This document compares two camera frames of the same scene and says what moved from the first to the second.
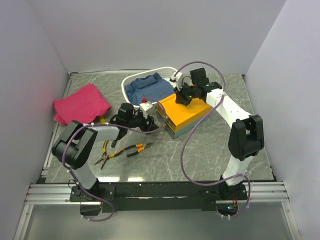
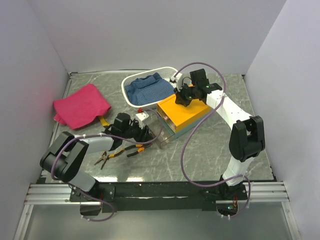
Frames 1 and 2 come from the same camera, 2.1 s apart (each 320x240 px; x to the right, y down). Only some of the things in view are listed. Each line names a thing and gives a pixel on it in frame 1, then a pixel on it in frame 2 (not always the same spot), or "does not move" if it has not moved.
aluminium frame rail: (59, 193) does not move
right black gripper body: (186, 94) does not move
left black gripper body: (139, 121) → (135, 131)
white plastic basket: (165, 72) does not move
